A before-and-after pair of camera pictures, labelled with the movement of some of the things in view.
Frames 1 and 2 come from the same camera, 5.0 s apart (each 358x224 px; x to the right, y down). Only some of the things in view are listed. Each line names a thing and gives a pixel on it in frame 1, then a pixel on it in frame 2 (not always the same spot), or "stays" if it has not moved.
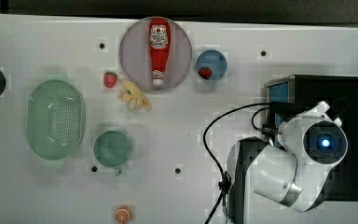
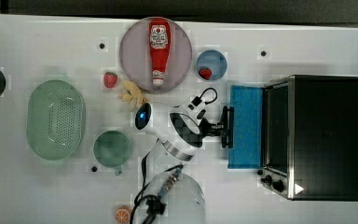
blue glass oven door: (277, 91) to (247, 151)
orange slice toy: (122, 215) stays
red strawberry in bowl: (205, 73) stays
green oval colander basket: (56, 119) stays
